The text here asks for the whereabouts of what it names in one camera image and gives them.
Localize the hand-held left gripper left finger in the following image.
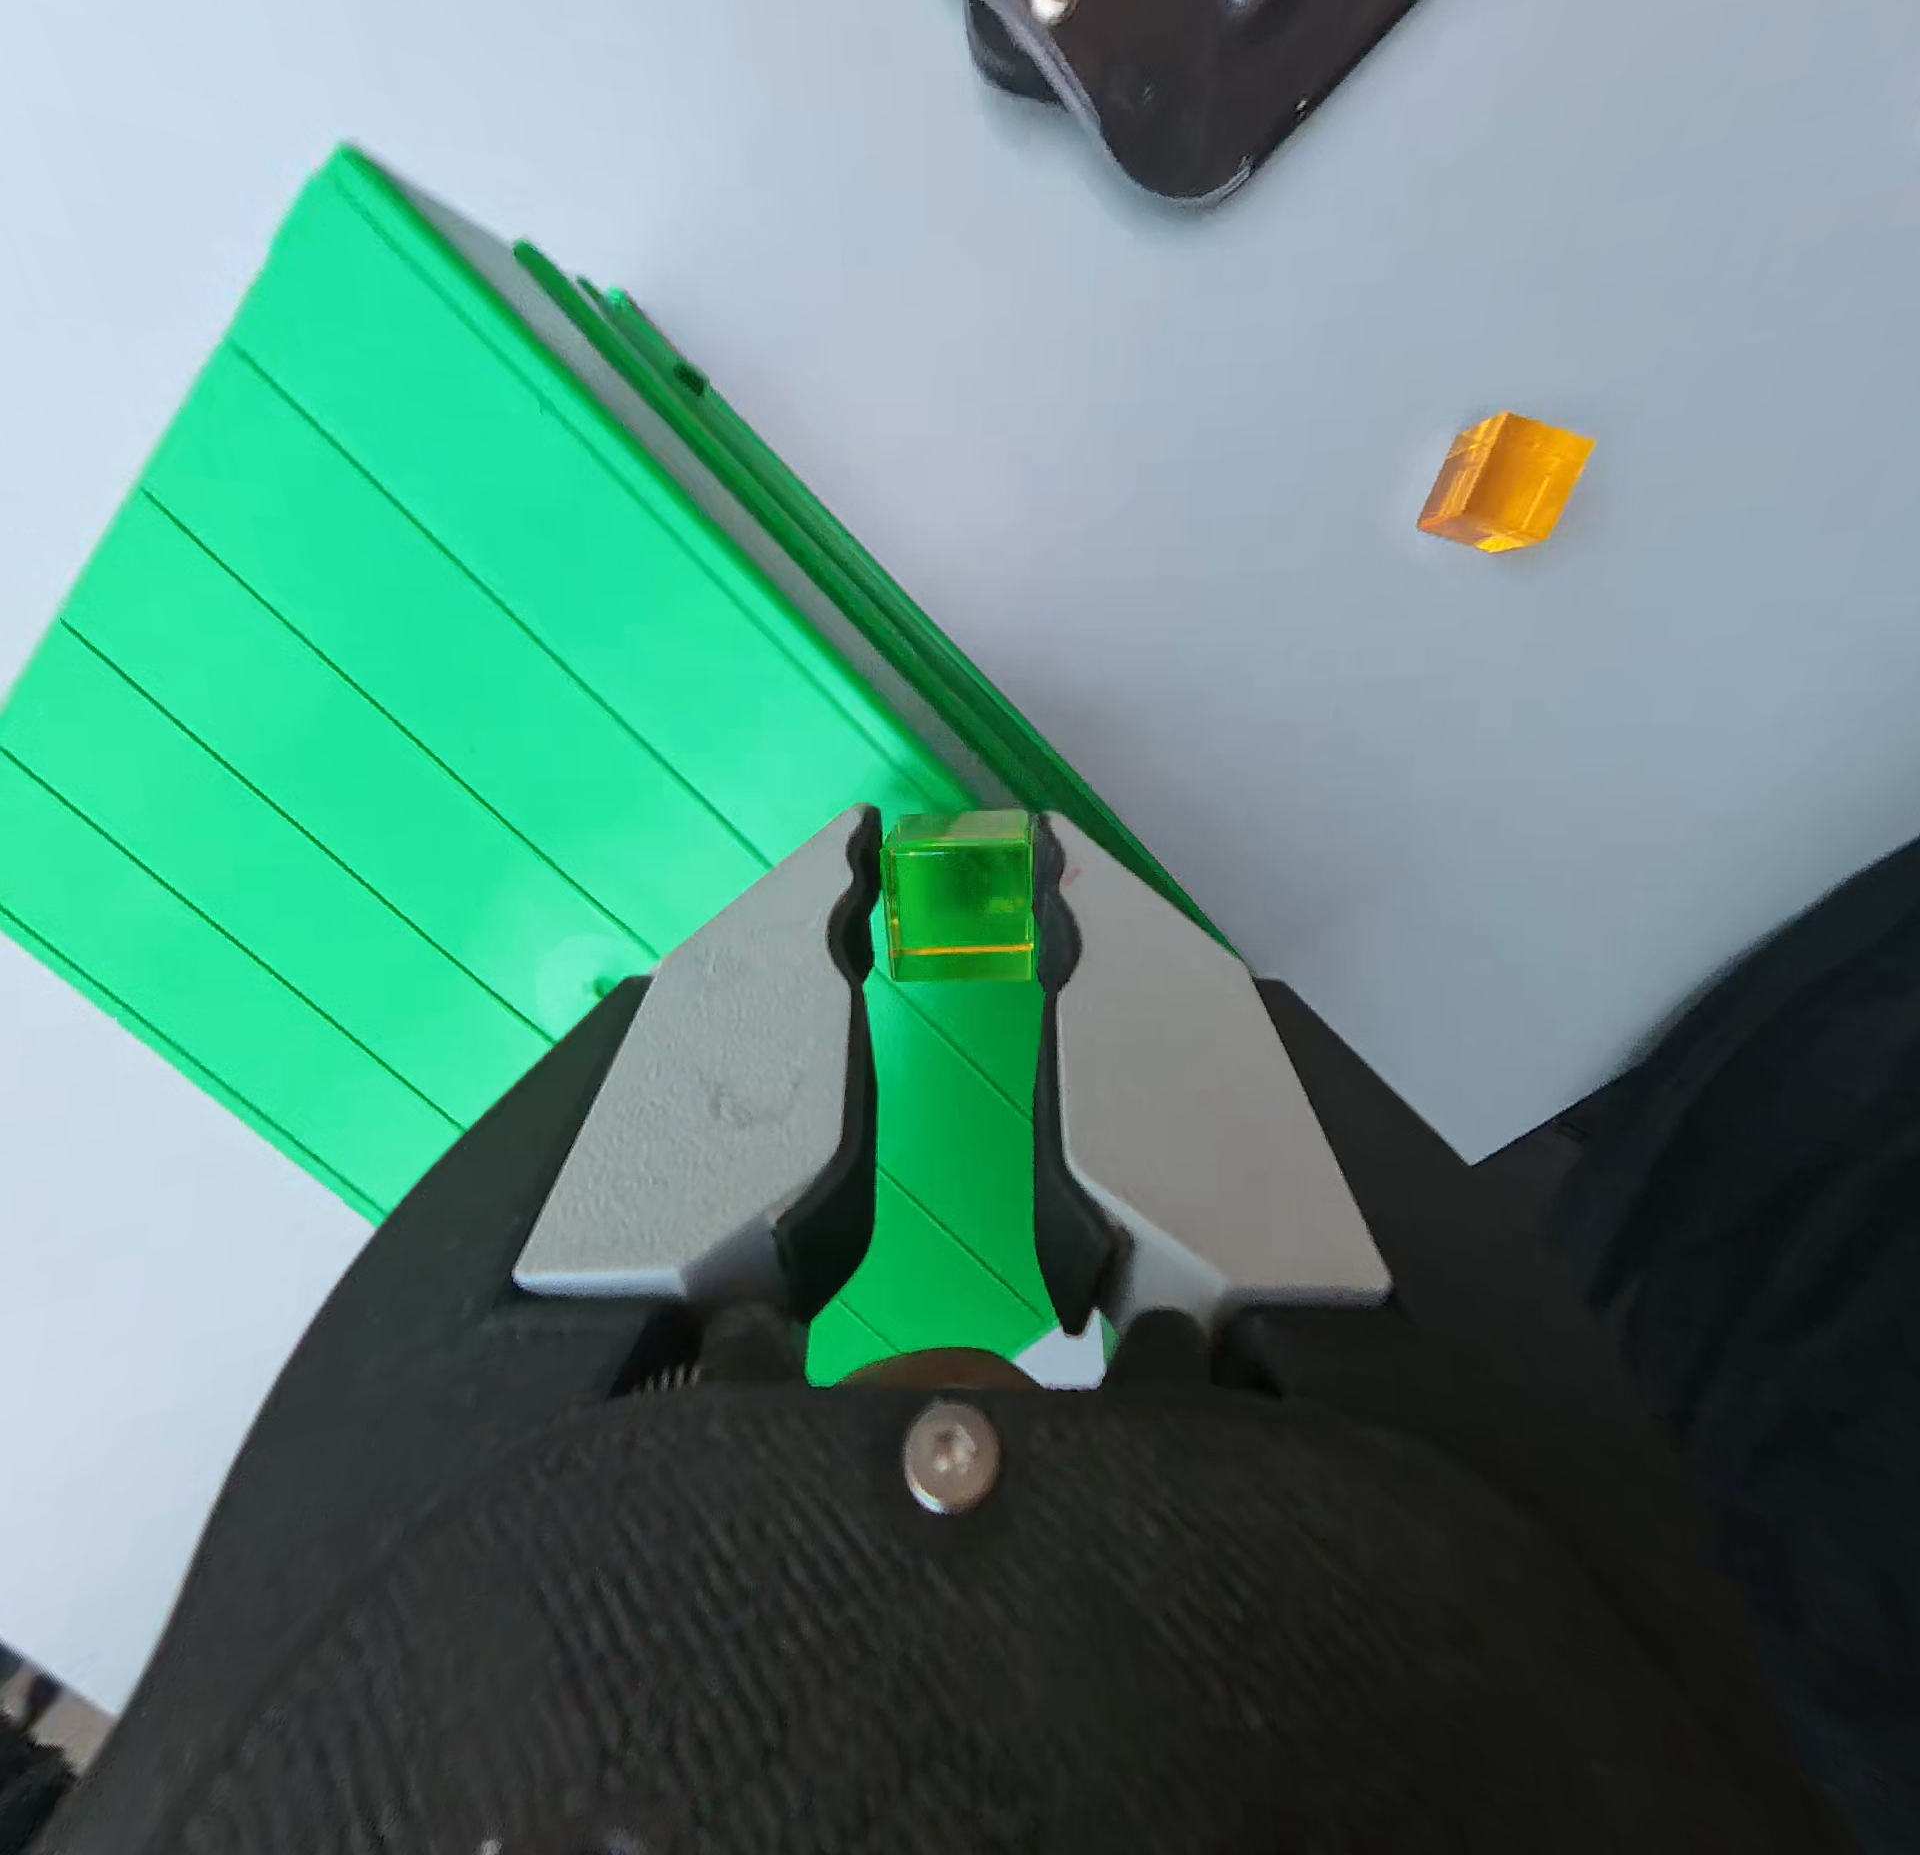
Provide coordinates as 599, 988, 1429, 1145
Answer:
510, 803, 887, 1324

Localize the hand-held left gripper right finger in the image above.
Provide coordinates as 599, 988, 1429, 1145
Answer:
1027, 809, 1398, 1340

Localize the yellow-green transparent cube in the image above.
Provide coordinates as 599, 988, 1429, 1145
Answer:
877, 809, 1042, 982

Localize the amber yellow transparent cube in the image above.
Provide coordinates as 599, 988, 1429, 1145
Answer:
1416, 413, 1598, 554

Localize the white desk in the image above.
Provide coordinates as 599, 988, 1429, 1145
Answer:
0, 0, 1920, 1716

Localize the green plastic case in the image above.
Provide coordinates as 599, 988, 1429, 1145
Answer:
0, 143, 1247, 1392

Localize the person's dark clothing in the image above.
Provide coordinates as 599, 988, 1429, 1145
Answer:
1471, 834, 1920, 1855

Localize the black plastic device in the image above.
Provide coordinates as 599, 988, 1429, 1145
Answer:
922, 0, 1479, 205

